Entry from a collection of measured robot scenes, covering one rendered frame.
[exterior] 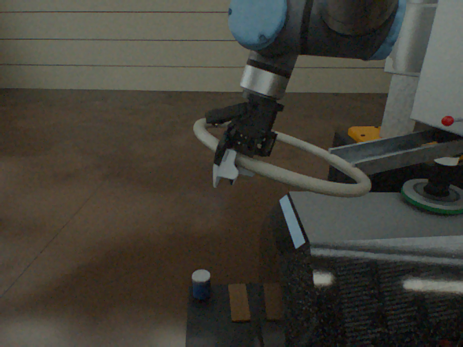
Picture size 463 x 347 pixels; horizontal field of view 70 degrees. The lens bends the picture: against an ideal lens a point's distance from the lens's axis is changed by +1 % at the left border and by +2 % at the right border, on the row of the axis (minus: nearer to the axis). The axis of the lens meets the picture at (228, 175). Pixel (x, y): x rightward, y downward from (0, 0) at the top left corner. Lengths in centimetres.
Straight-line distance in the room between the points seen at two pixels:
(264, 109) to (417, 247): 75
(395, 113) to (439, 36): 89
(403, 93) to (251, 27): 162
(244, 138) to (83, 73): 731
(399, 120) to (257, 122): 151
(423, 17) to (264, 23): 149
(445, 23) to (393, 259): 73
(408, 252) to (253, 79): 78
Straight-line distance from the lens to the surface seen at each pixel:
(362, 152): 116
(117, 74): 759
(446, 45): 125
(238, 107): 68
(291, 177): 67
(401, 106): 208
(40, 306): 219
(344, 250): 110
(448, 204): 136
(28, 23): 827
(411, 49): 196
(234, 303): 191
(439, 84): 126
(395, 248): 117
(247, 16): 52
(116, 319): 197
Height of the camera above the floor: 144
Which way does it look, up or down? 26 degrees down
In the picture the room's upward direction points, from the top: straight up
